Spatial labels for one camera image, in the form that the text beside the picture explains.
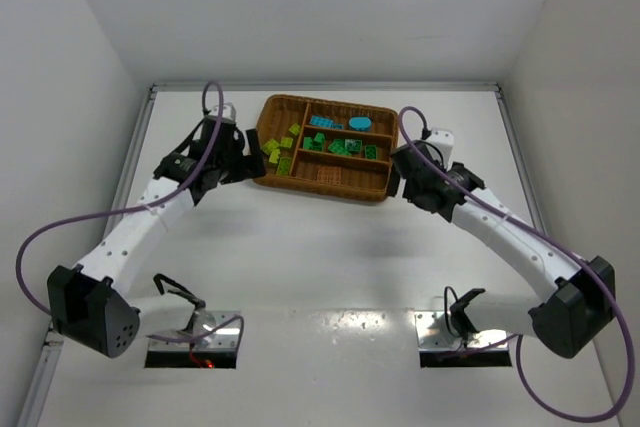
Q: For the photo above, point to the lime green lego brick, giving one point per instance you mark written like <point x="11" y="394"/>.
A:
<point x="284" y="166"/>

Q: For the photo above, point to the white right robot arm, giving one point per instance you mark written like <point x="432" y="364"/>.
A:
<point x="567" y="309"/>

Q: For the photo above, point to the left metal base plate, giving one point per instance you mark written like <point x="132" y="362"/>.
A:
<point x="211" y="331"/>

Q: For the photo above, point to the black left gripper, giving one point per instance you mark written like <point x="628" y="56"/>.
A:
<point x="239" y="157"/>

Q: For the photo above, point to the cyan oval lego piece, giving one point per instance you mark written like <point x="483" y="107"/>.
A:
<point x="360" y="123"/>

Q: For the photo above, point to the green lego brick bottom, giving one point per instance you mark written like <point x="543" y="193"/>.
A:
<point x="314" y="143"/>

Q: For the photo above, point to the cyan rectangular lego brick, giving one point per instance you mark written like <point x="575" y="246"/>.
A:
<point x="321" y="122"/>

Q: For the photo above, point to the metal base plate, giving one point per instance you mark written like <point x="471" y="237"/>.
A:
<point x="434" y="337"/>
<point x="211" y="331"/>

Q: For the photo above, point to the green long lego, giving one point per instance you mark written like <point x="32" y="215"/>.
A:
<point x="353" y="146"/>

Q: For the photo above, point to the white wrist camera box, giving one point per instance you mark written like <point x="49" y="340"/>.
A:
<point x="443" y="141"/>

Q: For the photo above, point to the small green lego cube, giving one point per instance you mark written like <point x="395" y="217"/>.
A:
<point x="370" y="152"/>

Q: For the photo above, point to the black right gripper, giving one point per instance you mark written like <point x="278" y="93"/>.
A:
<point x="400" y="167"/>

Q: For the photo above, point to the green long lego brick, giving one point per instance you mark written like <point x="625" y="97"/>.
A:
<point x="338" y="148"/>

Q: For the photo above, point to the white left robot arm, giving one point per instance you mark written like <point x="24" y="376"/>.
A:
<point x="89" y="302"/>

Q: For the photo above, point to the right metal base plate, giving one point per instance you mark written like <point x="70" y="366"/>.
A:
<point x="434" y="337"/>

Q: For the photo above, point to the brown wicker divided basket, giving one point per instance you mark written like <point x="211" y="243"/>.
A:
<point x="327" y="147"/>

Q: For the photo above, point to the small lime lego brick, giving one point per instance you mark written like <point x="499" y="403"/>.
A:
<point x="294" y="129"/>

